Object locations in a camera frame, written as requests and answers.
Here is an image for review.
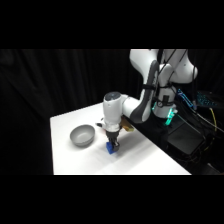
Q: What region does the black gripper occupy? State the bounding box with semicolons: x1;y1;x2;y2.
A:
100;120;123;152

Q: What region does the blue cube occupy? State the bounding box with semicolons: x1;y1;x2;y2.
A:
105;141;118;156

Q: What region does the grey bowl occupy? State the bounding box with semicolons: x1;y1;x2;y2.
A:
69;124;97;148

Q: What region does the black robot stand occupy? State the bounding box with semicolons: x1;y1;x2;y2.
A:
131;99;170;152

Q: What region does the black box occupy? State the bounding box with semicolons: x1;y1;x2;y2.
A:
166;123;205;156

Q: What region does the black curtain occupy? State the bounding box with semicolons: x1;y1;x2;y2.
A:
0;49;224;176

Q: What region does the teal lit electronics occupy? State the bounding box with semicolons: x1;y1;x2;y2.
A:
194;91;218;108

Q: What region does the yellow wrist cable connector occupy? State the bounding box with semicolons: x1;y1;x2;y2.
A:
120;121;135;132

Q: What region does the blue bracket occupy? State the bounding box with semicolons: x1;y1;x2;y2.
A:
176;87;195;108

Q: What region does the yellow cable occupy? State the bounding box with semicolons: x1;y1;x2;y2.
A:
207;107;218;133

